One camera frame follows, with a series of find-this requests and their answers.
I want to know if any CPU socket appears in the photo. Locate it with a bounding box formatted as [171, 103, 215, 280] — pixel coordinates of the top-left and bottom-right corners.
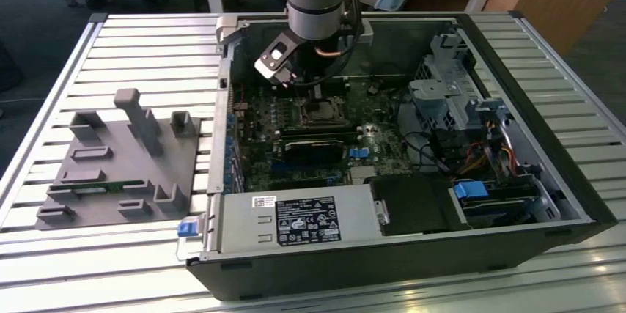
[299, 95, 349, 126]

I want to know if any black RAM slot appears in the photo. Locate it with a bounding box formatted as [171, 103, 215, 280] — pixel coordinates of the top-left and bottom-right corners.
[279, 128, 357, 134]
[279, 133, 357, 141]
[279, 130, 357, 137]
[279, 125, 357, 130]

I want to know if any black plastic cover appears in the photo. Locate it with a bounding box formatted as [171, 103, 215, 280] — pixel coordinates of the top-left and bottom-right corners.
[364, 173, 474, 237]

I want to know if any black graphics card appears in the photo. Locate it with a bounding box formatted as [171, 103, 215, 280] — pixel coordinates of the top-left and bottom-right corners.
[281, 139, 344, 166]

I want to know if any green motherboard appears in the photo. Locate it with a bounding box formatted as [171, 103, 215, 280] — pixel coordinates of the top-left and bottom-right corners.
[225, 81, 427, 191]

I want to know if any silver chipset heatsink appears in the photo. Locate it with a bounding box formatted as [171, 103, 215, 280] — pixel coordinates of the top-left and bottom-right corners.
[349, 166, 377, 184]

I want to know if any silver drive cage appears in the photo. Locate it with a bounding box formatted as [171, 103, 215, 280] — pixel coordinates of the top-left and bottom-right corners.
[408, 32, 514, 134]

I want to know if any silver power supply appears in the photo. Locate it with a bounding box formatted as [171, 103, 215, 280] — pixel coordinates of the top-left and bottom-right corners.
[207, 184, 392, 255]

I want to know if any blue disk carrier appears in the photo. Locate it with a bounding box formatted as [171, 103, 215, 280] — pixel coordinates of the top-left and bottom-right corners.
[452, 180, 490, 201]

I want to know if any grey parts rack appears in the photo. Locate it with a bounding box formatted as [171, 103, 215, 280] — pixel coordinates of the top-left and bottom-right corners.
[36, 88, 203, 232]

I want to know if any blue case latch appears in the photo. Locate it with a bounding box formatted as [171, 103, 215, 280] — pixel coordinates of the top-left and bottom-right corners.
[177, 217, 203, 237]

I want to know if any green RAM stick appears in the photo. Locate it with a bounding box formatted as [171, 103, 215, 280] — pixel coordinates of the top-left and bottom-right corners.
[72, 180, 148, 195]

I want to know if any black PC case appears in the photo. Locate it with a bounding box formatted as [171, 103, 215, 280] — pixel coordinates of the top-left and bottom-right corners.
[184, 11, 618, 302]

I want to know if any silver disk bay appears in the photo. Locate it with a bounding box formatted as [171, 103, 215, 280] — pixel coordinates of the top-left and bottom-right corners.
[447, 173, 563, 229]

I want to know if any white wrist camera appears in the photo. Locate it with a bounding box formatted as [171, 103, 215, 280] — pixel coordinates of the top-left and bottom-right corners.
[252, 32, 300, 89]

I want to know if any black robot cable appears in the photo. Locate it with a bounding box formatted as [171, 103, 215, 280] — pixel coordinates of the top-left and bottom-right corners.
[291, 0, 367, 89]

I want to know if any orange yellow wire harness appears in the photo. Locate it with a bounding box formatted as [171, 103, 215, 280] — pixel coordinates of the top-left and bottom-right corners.
[461, 140, 519, 178]

